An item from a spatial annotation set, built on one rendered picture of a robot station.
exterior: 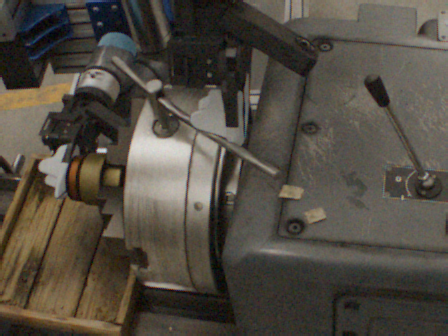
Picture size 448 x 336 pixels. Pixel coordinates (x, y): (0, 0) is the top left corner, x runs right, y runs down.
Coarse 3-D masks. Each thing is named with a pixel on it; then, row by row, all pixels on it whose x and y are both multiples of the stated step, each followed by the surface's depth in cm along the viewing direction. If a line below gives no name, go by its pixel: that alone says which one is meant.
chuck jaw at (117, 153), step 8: (144, 96) 111; (136, 104) 107; (136, 112) 108; (136, 120) 108; (120, 128) 109; (128, 128) 108; (120, 136) 109; (128, 136) 109; (112, 144) 110; (120, 144) 109; (128, 144) 109; (112, 152) 110; (120, 152) 109; (112, 160) 110; (120, 160) 110
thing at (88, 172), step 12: (84, 156) 112; (96, 156) 111; (72, 168) 110; (84, 168) 109; (96, 168) 109; (108, 168) 110; (120, 168) 110; (72, 180) 110; (84, 180) 109; (96, 180) 108; (108, 180) 110; (120, 180) 109; (72, 192) 110; (84, 192) 110; (96, 192) 109; (96, 204) 111
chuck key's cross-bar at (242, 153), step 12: (120, 60) 96; (132, 72) 94; (144, 84) 93; (168, 108) 91; (180, 120) 90; (204, 132) 86; (228, 144) 83; (240, 156) 82; (252, 156) 81; (264, 168) 79
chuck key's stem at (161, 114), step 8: (152, 80) 91; (152, 88) 90; (160, 88) 90; (152, 96) 91; (160, 96) 91; (152, 104) 92; (160, 112) 94; (168, 112) 95; (160, 120) 95; (168, 120) 97; (168, 128) 97
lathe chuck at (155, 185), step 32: (192, 96) 102; (192, 128) 97; (128, 160) 96; (160, 160) 96; (128, 192) 96; (160, 192) 95; (128, 224) 97; (160, 224) 96; (160, 256) 99; (192, 288) 105
